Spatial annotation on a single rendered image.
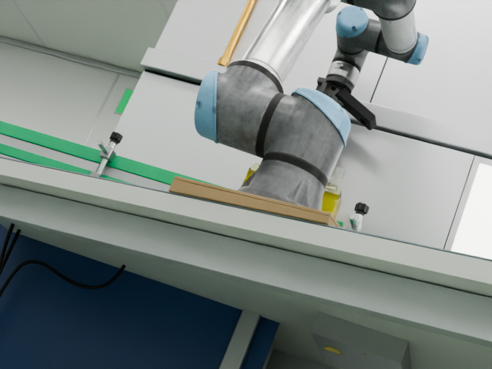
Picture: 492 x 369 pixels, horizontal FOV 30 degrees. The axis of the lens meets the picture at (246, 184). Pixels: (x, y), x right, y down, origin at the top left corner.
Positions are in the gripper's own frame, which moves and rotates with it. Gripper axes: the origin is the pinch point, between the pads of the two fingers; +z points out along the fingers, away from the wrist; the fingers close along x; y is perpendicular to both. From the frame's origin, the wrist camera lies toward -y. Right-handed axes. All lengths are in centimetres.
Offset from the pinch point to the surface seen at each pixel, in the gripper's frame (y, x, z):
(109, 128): 225, -311, -114
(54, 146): 57, 13, 22
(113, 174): 40.4, 13.3, 23.9
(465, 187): -33.4, -11.6, -7.4
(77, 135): 244, -311, -104
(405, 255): -37, 74, 43
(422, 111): -17.0, -14.7, -26.0
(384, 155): -12.3, -11.7, -9.9
